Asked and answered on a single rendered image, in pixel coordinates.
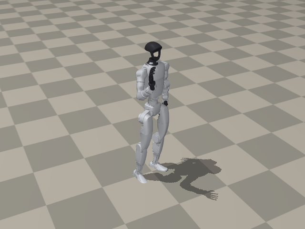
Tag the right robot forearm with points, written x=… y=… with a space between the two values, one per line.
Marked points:
x=145 y=93

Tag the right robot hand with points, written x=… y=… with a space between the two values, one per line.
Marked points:
x=151 y=81

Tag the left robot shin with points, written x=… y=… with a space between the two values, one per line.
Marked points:
x=157 y=148

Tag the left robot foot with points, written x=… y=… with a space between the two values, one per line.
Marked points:
x=158 y=166

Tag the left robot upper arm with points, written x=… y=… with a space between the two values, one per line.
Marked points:
x=166 y=82

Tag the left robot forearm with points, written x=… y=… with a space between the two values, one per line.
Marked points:
x=165 y=95

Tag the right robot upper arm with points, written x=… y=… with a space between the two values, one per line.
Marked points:
x=141 y=74

